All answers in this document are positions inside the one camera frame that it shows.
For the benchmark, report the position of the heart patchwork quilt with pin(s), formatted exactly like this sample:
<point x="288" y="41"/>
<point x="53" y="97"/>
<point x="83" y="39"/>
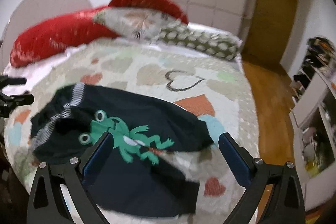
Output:
<point x="214" y="90"/>

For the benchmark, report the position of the floral grey pillow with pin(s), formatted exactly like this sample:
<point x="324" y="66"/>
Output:
<point x="134" y="23"/>

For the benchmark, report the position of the cluttered shoe rack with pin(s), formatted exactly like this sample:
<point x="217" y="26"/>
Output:
<point x="319" y="57"/>

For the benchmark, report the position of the white tv cabinet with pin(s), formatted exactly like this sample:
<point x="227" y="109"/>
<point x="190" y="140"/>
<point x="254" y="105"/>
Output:
<point x="313" y="121"/>

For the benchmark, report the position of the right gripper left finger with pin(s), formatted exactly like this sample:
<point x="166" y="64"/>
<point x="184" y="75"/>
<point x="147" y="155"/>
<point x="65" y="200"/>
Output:
<point x="46" y="201"/>

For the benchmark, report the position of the white round headboard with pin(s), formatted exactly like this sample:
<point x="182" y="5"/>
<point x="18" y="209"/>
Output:
<point x="31" y="12"/>

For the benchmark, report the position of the wooden door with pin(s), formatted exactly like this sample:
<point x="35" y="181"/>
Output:
<point x="270" y="30"/>

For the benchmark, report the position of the red long pillow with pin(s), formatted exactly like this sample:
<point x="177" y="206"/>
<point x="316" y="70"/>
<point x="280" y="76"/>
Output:
<point x="55" y="35"/>

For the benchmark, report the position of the navy frog pants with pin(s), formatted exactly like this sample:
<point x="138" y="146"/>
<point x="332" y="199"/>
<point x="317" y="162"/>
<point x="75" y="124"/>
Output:
<point x="128" y="176"/>

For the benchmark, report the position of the red upper pillow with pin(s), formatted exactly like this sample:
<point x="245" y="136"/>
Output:
<point x="166" y="6"/>

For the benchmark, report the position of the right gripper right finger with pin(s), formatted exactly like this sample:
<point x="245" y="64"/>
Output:
<point x="285" y="203"/>

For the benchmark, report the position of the olive sheep bolster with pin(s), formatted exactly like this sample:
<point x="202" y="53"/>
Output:
<point x="220" y="45"/>

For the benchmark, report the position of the white bed sheet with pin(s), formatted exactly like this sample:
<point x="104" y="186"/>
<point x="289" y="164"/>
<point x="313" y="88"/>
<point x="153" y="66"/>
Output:
<point x="35" y="72"/>

